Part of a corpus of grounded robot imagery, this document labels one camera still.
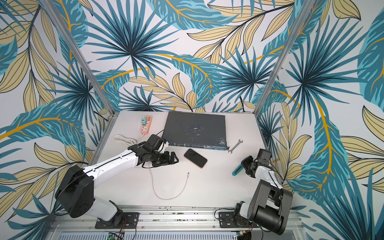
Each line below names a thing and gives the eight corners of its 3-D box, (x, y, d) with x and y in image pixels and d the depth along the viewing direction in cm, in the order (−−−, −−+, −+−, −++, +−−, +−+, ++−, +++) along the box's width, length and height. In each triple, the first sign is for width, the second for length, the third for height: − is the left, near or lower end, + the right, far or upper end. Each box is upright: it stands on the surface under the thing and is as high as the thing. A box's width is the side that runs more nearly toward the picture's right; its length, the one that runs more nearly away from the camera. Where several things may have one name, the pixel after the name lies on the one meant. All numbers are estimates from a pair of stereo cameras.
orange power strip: (140, 134, 108) (138, 129, 103) (145, 118, 118) (143, 113, 113) (148, 134, 108) (146, 129, 103) (151, 118, 118) (150, 113, 113)
